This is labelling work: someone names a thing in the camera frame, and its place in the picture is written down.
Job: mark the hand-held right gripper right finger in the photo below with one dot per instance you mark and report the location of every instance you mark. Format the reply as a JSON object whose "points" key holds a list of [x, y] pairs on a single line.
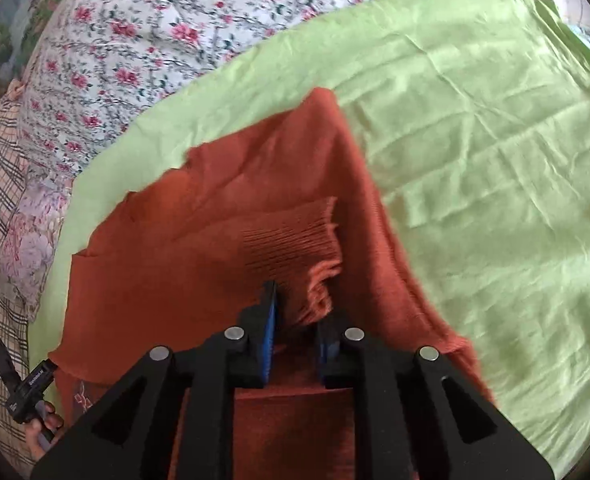
{"points": [[323, 347]]}

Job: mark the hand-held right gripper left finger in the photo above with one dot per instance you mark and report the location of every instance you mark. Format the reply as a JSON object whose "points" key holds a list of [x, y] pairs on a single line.
{"points": [[271, 331]]}

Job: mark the rust orange knit sweater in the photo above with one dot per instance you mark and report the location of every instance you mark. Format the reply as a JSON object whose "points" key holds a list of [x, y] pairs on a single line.
{"points": [[185, 240]]}

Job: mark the person's left hand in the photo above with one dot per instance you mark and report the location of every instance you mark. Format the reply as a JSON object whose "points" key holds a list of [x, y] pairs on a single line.
{"points": [[42, 427]]}

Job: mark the pale pink floral pillow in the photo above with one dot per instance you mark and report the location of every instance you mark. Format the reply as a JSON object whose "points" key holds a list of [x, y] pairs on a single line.
{"points": [[30, 240]]}

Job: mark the light green bed sheet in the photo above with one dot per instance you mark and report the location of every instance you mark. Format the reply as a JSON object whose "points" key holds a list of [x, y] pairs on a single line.
{"points": [[475, 170]]}

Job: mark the floral print quilt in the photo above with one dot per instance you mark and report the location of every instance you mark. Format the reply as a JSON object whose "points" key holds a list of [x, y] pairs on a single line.
{"points": [[175, 35]]}

